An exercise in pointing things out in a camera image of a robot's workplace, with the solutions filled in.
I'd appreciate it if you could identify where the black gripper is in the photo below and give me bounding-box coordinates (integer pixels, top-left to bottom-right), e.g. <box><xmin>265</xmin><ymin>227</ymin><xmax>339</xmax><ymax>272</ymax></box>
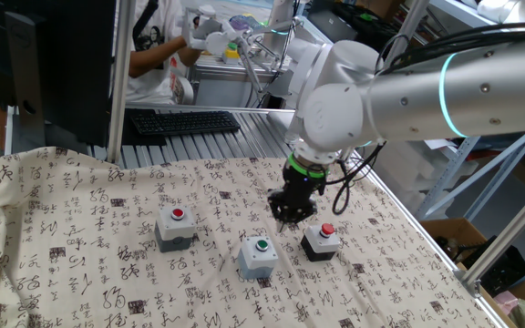
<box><xmin>266</xmin><ymin>166</ymin><xmax>327</xmax><ymax>233</ymax></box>

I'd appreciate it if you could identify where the red mushroom button box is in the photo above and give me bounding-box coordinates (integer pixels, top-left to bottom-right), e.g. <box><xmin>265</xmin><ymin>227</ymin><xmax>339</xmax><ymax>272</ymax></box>
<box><xmin>300</xmin><ymin>222</ymin><xmax>341</xmax><ymax>263</ymax></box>

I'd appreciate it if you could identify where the green button box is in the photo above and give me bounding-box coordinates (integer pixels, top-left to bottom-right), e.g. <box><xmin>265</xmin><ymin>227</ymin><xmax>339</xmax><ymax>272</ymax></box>
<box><xmin>237</xmin><ymin>235</ymin><xmax>280</xmax><ymax>281</ymax></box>

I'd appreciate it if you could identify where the person's bare forearm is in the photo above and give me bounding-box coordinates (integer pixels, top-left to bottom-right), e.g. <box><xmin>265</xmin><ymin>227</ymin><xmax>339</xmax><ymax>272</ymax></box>
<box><xmin>129</xmin><ymin>36</ymin><xmax>202</xmax><ymax>78</ymax></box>

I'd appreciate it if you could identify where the white gloved hand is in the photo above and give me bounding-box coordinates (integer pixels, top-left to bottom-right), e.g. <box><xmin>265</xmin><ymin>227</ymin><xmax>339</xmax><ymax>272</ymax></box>
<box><xmin>180</xmin><ymin>17</ymin><xmax>207</xmax><ymax>50</ymax></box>

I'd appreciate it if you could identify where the black keyboard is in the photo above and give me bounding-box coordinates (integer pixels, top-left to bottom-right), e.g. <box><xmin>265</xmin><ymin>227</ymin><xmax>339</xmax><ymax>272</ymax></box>
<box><xmin>129</xmin><ymin>110</ymin><xmax>242</xmax><ymax>137</ymax></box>

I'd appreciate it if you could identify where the silver aluminium case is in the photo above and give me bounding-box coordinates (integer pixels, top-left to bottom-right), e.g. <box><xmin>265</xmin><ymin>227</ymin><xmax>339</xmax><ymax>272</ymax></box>
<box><xmin>188</xmin><ymin>56</ymin><xmax>291</xmax><ymax>110</ymax></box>

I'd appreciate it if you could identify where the brown cardboard box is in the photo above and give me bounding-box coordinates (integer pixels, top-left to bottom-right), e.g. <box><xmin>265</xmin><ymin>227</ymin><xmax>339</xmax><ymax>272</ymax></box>
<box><xmin>419</xmin><ymin>217</ymin><xmax>525</xmax><ymax>328</ymax></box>

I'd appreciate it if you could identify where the grey steel shelf rack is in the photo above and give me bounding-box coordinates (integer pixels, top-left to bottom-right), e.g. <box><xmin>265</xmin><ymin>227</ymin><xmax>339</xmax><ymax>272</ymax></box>
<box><xmin>415</xmin><ymin>0</ymin><xmax>525</xmax><ymax>222</ymax></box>

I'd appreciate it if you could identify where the black desk mat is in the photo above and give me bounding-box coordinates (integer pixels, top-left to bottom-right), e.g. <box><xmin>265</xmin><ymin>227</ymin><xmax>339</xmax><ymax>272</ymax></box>
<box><xmin>120</xmin><ymin>108</ymin><xmax>168</xmax><ymax>147</ymax></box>

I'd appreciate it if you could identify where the calligraphy print tablecloth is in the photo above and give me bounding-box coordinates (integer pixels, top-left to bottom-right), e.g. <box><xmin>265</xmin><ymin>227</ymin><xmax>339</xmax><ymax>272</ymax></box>
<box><xmin>0</xmin><ymin>146</ymin><xmax>500</xmax><ymax>328</ymax></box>

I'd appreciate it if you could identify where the white haptic teleoperation device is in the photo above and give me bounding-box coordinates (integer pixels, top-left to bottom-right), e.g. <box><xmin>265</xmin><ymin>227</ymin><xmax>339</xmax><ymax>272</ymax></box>
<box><xmin>189</xmin><ymin>4</ymin><xmax>291</xmax><ymax>92</ymax></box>

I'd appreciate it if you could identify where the person in white shirt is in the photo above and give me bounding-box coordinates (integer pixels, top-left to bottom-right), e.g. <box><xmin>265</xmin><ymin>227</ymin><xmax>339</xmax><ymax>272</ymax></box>
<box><xmin>125</xmin><ymin>0</ymin><xmax>185</xmax><ymax>105</ymax></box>

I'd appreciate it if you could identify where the dark grey box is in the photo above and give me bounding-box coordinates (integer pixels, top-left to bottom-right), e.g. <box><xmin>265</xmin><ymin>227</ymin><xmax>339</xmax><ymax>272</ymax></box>
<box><xmin>308</xmin><ymin>8</ymin><xmax>359</xmax><ymax>46</ymax></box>

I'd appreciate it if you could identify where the black bag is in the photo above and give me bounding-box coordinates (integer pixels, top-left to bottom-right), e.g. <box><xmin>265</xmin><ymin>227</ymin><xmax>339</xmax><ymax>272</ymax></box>
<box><xmin>462</xmin><ymin>234</ymin><xmax>525</xmax><ymax>297</ymax></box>

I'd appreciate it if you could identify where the black computer monitor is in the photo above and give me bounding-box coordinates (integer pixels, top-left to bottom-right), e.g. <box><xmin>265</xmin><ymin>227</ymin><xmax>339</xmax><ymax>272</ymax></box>
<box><xmin>0</xmin><ymin>0</ymin><xmax>118</xmax><ymax>148</ymax></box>

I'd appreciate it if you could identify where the white plastic robot part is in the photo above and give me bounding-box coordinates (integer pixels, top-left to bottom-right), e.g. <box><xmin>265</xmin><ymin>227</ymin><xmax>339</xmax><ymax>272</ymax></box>
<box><xmin>476</xmin><ymin>0</ymin><xmax>525</xmax><ymax>31</ymax></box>

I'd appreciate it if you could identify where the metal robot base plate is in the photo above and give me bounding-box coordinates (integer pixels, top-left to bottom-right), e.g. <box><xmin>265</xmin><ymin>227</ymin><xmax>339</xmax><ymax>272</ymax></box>
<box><xmin>266</xmin><ymin>110</ymin><xmax>301</xmax><ymax>140</ymax></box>

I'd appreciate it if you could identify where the aluminium frame post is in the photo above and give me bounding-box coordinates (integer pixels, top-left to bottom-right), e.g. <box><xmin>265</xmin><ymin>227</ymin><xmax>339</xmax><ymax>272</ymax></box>
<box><xmin>106</xmin><ymin>0</ymin><xmax>137</xmax><ymax>165</ymax></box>
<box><xmin>456</xmin><ymin>175</ymin><xmax>525</xmax><ymax>292</ymax></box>
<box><xmin>387</xmin><ymin>0</ymin><xmax>430</xmax><ymax>51</ymax></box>

